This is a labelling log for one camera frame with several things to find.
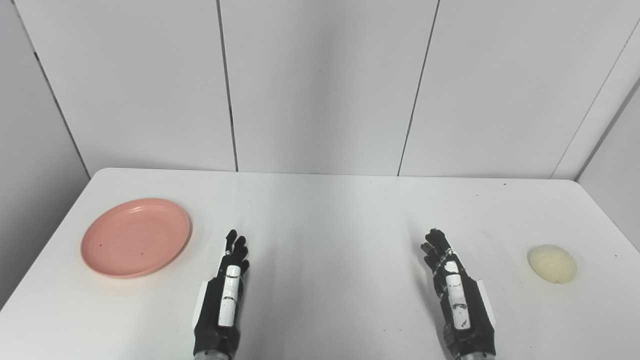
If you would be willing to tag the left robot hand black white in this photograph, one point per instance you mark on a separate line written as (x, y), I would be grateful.
(220, 305)

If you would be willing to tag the pink round plate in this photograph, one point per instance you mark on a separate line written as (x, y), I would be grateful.
(136, 237)

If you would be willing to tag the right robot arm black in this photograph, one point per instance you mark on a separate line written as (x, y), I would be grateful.
(475, 356)

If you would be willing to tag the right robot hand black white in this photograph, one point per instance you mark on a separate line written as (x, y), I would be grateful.
(462, 300)

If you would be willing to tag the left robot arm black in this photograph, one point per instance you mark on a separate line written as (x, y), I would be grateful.
(212, 356)

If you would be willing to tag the cream steamed bun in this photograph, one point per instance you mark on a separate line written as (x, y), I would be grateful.
(552, 263)

